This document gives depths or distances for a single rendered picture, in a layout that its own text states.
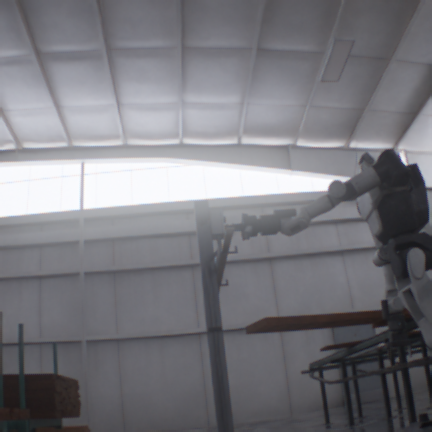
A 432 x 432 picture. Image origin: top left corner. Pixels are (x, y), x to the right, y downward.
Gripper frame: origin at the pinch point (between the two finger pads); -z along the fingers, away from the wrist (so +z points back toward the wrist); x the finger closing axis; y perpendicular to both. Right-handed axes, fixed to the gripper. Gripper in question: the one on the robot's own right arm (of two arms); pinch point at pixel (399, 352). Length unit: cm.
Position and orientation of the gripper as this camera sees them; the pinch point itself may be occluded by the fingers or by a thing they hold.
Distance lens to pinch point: 226.7
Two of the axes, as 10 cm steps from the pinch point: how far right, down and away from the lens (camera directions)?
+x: -10.0, 0.5, 0.7
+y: -0.9, -3.6, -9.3
